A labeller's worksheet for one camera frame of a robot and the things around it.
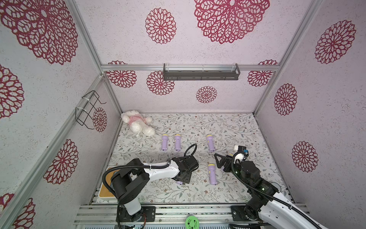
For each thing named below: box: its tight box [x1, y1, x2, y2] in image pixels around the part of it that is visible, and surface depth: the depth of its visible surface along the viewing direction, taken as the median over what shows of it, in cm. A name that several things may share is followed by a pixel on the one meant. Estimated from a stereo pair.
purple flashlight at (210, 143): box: [206, 134, 215, 153], surface depth 102 cm
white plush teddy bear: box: [120, 110, 156, 136], surface depth 103 cm
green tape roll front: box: [184, 215, 200, 229], surface depth 69 cm
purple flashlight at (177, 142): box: [174, 134, 182, 152], surface depth 102 cm
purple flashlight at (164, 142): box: [161, 134, 169, 152], surface depth 102 cm
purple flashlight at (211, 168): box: [207, 163, 217, 186], surface depth 87 cm
